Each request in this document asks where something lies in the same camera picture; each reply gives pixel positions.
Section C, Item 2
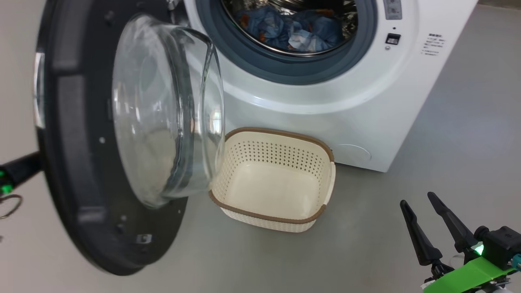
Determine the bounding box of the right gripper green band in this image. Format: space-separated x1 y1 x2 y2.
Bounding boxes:
400 192 515 293

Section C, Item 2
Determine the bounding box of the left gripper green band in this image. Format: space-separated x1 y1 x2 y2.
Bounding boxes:
0 151 42 196

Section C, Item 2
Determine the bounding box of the black glass washing machine door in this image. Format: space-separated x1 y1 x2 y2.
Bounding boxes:
34 0 227 277

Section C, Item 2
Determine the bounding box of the blue cartoon print garment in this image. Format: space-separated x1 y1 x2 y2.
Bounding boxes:
238 5 288 44
285 10 345 53

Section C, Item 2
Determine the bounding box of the white front-load washing machine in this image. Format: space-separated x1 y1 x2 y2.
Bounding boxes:
175 0 479 173

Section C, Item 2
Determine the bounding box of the cream laundry basket brown rim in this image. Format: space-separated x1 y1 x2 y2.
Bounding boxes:
208 127 337 234

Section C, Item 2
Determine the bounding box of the grey rubber door gasket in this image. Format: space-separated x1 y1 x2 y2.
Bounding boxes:
195 0 379 85

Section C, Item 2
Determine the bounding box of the steel washing machine drum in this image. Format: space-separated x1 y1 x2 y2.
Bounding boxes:
221 0 359 57

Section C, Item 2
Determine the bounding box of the printed text label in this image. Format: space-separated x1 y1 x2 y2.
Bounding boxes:
421 33 447 57

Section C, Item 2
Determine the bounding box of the grey warning sticker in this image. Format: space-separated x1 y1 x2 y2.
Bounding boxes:
382 0 403 20

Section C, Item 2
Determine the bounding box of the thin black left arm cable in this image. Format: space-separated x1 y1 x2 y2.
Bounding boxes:
0 194 23 221

